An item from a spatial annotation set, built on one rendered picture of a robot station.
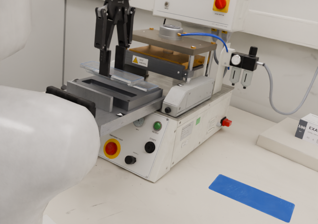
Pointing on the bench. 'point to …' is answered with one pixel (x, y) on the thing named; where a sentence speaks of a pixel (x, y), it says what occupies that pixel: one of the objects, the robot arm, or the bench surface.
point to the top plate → (175, 40)
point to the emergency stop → (111, 148)
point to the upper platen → (170, 56)
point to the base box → (190, 134)
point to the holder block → (120, 92)
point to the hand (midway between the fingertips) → (112, 61)
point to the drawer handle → (72, 98)
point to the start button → (149, 147)
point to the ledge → (289, 143)
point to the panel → (136, 144)
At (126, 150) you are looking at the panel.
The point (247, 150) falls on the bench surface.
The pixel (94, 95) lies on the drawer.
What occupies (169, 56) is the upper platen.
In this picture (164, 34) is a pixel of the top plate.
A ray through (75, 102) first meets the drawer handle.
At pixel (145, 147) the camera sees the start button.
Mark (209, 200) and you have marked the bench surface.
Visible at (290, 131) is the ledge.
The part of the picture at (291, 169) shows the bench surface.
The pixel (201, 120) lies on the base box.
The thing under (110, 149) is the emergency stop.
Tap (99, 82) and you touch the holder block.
